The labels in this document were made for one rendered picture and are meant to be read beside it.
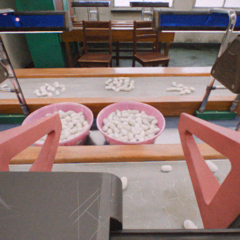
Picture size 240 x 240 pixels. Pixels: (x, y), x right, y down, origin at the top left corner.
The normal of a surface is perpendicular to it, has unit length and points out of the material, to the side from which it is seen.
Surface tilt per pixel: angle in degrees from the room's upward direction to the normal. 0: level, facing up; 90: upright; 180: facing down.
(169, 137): 0
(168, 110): 90
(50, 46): 90
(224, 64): 90
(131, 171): 0
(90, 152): 0
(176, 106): 90
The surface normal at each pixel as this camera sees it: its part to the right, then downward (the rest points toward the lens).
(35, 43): 0.00, 0.59
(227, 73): -1.00, 0.02
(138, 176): 0.00, -0.81
